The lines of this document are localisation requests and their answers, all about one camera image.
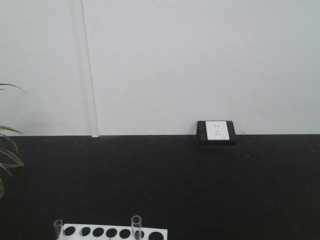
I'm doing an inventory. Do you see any tall clear glass tube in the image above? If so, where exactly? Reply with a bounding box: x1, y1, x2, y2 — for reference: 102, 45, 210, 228
131, 215, 142, 240

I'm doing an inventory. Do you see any short clear glass tube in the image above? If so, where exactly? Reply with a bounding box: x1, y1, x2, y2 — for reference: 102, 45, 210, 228
53, 219, 64, 240

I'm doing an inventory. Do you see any white test tube rack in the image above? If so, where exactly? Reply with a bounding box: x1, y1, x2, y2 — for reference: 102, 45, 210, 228
63, 223, 168, 240

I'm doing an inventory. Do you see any green potted plant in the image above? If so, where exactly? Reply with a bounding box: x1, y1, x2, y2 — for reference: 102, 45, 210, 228
0, 82, 27, 199

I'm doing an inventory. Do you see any white wall power socket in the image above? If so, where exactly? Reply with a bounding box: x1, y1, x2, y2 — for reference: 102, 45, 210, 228
196, 120, 237, 148

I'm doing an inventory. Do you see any white wall cable conduit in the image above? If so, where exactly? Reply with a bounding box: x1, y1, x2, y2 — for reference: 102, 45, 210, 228
70, 0, 101, 138

